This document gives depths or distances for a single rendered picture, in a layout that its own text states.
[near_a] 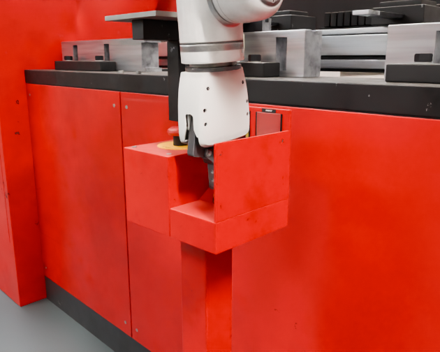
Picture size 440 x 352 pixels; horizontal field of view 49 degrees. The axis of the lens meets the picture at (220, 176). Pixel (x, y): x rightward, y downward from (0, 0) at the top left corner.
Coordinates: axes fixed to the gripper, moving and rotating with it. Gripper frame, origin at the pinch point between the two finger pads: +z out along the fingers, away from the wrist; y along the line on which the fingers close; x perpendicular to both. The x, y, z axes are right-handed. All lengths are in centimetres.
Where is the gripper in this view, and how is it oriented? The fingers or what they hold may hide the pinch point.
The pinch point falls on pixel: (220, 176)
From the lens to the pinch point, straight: 68.4
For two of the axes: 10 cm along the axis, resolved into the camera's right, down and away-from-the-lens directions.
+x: 7.2, 1.7, -6.7
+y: -6.9, 2.5, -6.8
